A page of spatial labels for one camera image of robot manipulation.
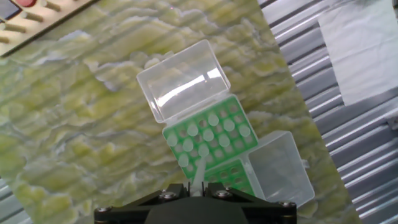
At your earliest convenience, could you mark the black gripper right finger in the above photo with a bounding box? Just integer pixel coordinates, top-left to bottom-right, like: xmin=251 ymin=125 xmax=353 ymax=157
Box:
xmin=203 ymin=182 xmax=298 ymax=224

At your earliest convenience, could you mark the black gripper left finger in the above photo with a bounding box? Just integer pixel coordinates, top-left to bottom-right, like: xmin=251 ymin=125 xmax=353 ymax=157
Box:
xmin=94 ymin=182 xmax=190 ymax=224

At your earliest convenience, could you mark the green rack pipette tip box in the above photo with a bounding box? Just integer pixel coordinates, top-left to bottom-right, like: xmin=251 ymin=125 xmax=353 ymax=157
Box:
xmin=136 ymin=39 xmax=259 ymax=187
xmin=203 ymin=129 xmax=315 ymax=208

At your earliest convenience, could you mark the green marble pattern mat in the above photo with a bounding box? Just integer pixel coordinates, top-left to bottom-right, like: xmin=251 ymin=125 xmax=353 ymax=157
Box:
xmin=0 ymin=0 xmax=363 ymax=224

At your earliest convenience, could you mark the wooden shape puzzle board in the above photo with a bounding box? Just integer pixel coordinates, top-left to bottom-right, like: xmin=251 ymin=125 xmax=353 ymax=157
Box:
xmin=0 ymin=0 xmax=100 ymax=58

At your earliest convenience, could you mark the purple square puzzle piece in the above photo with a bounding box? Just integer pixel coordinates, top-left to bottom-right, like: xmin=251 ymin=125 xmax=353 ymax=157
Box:
xmin=0 ymin=0 xmax=23 ymax=21

